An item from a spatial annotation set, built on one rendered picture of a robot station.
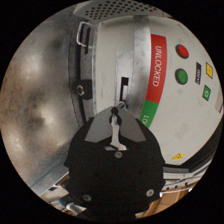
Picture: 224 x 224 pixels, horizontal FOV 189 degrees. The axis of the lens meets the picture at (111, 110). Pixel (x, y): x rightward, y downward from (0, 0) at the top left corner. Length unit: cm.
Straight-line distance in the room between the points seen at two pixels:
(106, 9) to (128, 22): 8
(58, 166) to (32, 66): 39
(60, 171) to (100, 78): 41
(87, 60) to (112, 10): 16
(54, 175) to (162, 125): 46
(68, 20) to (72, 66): 20
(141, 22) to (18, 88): 29
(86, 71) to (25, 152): 35
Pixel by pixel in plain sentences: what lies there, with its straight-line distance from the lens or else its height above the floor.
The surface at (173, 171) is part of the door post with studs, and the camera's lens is 50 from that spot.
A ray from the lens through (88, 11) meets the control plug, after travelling 18.
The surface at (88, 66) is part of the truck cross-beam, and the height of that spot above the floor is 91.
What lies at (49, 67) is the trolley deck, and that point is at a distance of 23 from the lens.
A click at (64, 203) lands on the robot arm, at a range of 74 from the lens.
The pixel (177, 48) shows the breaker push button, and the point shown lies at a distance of 18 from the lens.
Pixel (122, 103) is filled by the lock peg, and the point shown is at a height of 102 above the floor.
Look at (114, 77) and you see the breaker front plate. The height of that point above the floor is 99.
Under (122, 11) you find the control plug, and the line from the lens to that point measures 17.
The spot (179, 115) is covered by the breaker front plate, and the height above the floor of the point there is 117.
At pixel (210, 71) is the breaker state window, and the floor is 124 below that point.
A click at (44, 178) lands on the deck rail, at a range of 45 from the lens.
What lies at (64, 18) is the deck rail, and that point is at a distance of 32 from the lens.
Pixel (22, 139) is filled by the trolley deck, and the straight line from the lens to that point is 28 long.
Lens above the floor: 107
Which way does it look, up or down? 24 degrees down
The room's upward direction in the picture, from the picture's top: 109 degrees clockwise
